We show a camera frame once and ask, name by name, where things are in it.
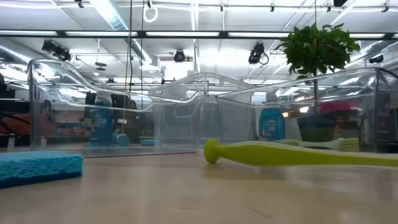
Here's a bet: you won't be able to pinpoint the green dish brush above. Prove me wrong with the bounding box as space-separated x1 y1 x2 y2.
203 138 398 168
273 138 360 152

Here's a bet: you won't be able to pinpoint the white cable loop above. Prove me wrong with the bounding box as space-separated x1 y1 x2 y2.
142 5 159 24

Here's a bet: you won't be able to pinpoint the black hanging camera unit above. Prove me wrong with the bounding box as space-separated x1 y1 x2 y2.
41 39 72 62
248 42 270 65

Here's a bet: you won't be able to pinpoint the red storage bins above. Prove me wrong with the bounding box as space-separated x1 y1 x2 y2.
319 100 361 115

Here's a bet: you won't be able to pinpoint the green potted plant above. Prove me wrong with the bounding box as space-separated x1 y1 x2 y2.
275 22 361 143

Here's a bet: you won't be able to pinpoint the clear plastic bin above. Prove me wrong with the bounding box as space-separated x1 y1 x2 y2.
27 58 206 158
215 67 398 154
148 72 259 147

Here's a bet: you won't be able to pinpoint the black hanging cable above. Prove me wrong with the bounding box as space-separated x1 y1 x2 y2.
126 0 134 94

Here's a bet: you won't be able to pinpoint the blue Dawn dish soap bottle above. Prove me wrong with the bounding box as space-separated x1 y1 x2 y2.
258 93 286 141
89 83 114 147

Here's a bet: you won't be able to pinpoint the round black overhead camera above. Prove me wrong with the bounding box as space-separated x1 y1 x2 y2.
173 49 187 63

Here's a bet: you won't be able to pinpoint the black overhead light bar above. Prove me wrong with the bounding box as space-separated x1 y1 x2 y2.
0 29 398 40

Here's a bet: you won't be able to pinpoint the silver ceiling duct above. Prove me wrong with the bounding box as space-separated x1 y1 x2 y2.
90 0 153 65

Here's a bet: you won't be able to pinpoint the small black ceiling fixture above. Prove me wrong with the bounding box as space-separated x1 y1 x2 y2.
368 54 385 65

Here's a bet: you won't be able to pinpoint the person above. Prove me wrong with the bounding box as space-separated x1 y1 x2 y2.
39 98 56 139

